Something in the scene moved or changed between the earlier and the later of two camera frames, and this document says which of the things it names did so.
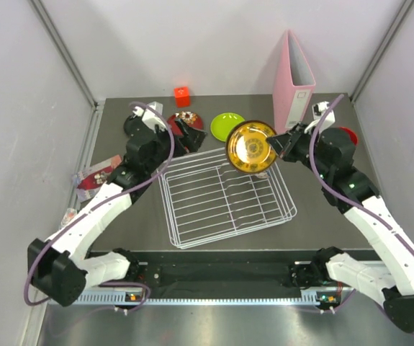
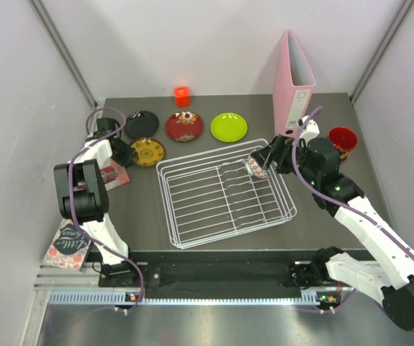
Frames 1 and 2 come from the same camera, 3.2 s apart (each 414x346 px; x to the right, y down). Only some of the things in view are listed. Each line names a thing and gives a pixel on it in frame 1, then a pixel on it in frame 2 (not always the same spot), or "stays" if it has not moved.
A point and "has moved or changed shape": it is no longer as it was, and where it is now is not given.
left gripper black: [191, 140] -> [129, 152]
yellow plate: [248, 149] has moved or changed shape
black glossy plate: [134, 128] stays
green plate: [222, 124] stays
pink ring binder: [294, 85] stays
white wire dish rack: [205, 199] stays
